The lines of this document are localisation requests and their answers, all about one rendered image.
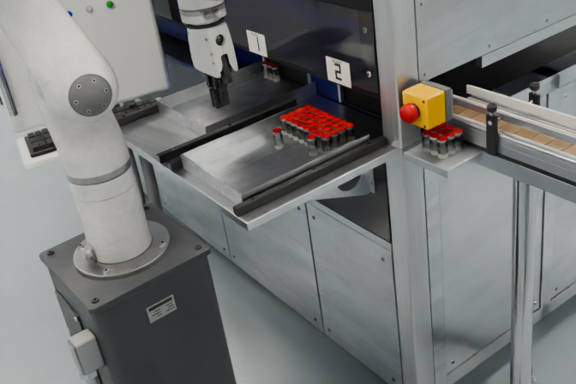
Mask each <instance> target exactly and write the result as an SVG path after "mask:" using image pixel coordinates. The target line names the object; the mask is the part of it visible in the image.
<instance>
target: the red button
mask: <svg viewBox="0 0 576 384"><path fill-rule="evenodd" d="M399 115H400V117H401V119H402V120H403V121H404V122H405V123H413V122H415V121H416V120H417V119H418V112H417V108H416V107H415V106H414V105H413V104H410V103H408V104H406V105H402V106H401V108H400V110H399Z"/></svg>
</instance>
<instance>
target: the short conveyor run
mask: <svg viewBox="0 0 576 384"><path fill-rule="evenodd" d="M539 89H540V83H538V82H537V81H533V82H532V83H530V90H532V91H533V92H530V93H529V100H528V101H526V102H525V101H523V100H519V99H515V98H512V97H508V96H506V95H503V94H499V93H495V92H492V91H489V90H486V89H483V88H480V87H475V86H472V85H466V92H467V93H469V94H472V95H471V96H470V97H468V98H467V99H465V98H462V97H460V96H457V95H454V94H453V104H454V106H453V117H452V119H451V120H449V121H447V122H446V121H445V122H444V123H446V124H447V126H448V125H452V126H454V128H455V129H456V128H459V129H462V136H463V144H465V145H467V146H470V147H474V148H476V149H478V150H481V151H483V159H482V160H480V161H479V162H477V163H476V164H479V165H482V166H484V167H487V168H489V169H491V170H493V171H497V172H499V173H501V174H503V175H506V176H508V177H511V178H514V179H516V180H519V181H520V182H523V183H526V184H529V185H530V186H533V187H535V188H538V189H541V190H543V191H546V192H548V193H550V194H552V195H556V196H558V197H560V198H562V199H565V200H567V201H570V202H573V203H575V204H576V117H574V116H570V115H568V114H565V113H562V112H558V111H554V110H550V109H548V108H545V107H542V106H540V95H541V94H540V93H537V90H539Z"/></svg>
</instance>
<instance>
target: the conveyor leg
mask: <svg viewBox="0 0 576 384"><path fill-rule="evenodd" d="M536 207H537V188H535V187H533V186H530V185H529V184H526V183H523V182H520V181H519V180H516V179H514V178H513V215H512V285H511V355H510V384H531V348H532V320H533V292H534V263H535V236H536Z"/></svg>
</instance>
